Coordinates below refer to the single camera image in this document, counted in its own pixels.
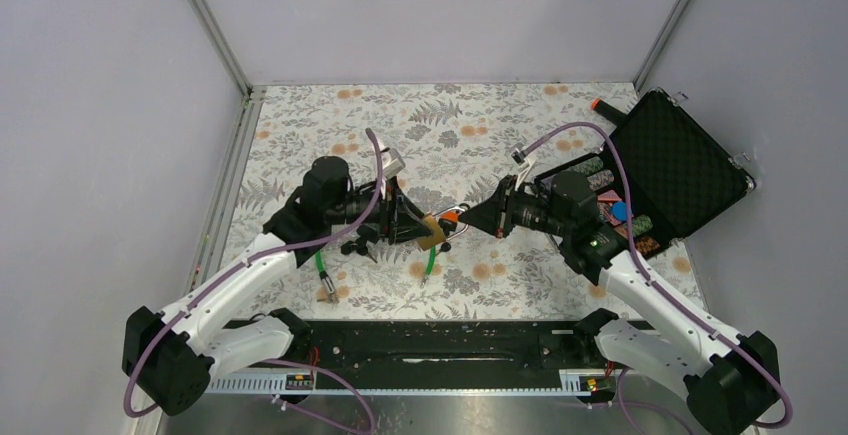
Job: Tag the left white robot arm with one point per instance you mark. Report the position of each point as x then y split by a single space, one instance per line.
173 354

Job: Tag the brass padlock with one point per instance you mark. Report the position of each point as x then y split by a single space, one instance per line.
444 227

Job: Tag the floral table mat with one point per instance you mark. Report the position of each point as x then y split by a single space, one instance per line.
455 141

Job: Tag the black orange marker pen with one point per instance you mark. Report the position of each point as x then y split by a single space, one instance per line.
608 112

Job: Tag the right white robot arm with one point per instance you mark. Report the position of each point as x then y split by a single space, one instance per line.
726 378

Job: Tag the green cable lock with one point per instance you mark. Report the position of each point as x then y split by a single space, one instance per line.
331 294

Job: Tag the black padlock with keys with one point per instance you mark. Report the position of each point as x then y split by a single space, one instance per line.
360 246

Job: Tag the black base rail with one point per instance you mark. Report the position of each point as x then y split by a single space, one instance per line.
443 358

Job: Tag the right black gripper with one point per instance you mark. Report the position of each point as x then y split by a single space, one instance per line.
496 214

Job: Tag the black poker chip case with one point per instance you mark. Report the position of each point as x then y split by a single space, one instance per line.
678 176

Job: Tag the orange black padlock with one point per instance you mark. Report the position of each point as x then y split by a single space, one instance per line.
449 217

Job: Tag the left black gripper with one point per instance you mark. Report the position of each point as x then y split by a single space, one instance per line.
400 220

